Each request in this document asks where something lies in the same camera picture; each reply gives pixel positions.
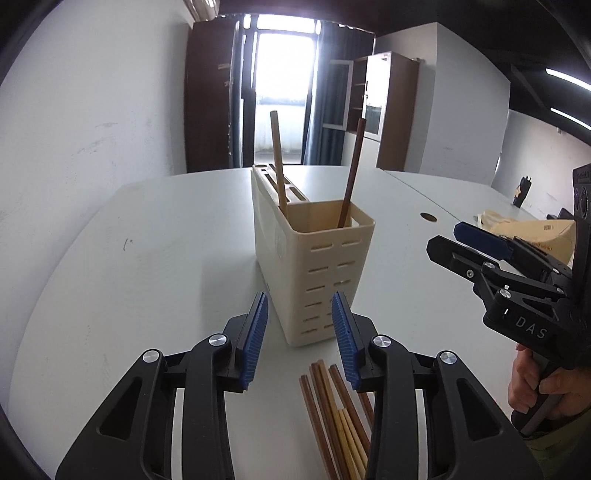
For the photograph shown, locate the dark brown wardrobe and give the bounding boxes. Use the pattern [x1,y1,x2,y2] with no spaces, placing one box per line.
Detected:
[185,21,241,174]

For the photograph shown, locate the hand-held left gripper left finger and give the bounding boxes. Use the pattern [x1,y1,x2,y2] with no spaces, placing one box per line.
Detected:
[55,291,269,480]

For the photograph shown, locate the beige bag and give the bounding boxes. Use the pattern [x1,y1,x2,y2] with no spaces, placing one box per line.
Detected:
[475,210,578,264]

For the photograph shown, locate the brown cabinet with white doors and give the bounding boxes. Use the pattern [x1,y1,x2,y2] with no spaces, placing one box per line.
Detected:
[323,52,420,172]

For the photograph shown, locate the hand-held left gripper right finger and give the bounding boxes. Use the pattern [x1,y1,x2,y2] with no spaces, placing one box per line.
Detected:
[331,291,546,480]

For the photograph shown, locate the dark brown chopstick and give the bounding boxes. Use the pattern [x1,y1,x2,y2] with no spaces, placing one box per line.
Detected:
[337,117,367,229]

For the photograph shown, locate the glass balcony door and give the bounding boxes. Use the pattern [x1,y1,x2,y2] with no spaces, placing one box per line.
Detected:
[252,16,319,164]

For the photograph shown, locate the blue-grey curtain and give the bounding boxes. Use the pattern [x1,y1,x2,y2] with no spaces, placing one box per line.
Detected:
[302,23,375,166]
[231,16,258,169]

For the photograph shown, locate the white air conditioner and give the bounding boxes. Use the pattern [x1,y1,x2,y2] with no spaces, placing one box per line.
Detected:
[182,0,222,20]

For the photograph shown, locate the person's right hand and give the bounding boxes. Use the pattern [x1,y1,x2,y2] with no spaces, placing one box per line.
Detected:
[508,344,591,421]

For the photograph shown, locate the light brown chopstick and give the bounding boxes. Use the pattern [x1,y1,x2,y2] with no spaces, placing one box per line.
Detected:
[270,111,289,220]

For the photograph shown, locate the person's right forearm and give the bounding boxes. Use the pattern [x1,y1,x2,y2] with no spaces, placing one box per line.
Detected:
[524,406,591,480]

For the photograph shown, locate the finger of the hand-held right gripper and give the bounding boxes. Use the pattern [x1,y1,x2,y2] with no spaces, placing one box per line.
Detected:
[426,234,571,319]
[453,222,575,287]

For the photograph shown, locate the ceiling strip light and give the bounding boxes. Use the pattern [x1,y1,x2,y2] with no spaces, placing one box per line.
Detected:
[550,107,591,131]
[546,68,591,90]

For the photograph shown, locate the cream plastic utensil holder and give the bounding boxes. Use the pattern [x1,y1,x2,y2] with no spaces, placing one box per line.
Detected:
[252,164,376,348]

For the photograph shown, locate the pile of wooden chopsticks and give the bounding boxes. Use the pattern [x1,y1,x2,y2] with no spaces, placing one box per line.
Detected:
[299,361,376,480]

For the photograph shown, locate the small dark object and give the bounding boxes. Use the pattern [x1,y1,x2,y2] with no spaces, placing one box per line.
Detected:
[512,176,533,208]

